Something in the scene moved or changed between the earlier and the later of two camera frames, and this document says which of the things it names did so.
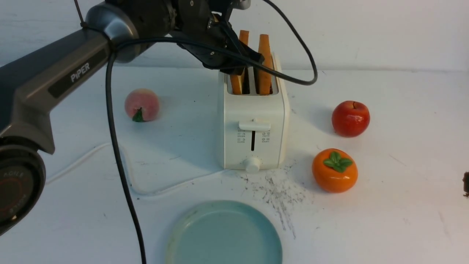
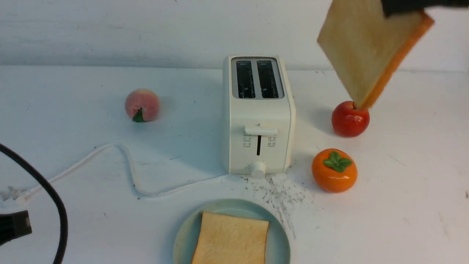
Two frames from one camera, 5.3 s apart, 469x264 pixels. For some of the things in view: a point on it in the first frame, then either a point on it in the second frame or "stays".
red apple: (350, 118) stays
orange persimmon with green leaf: (335, 171) stays
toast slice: (237, 81) to (224, 239)
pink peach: (141, 105) stays
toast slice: (264, 80) to (368, 48)
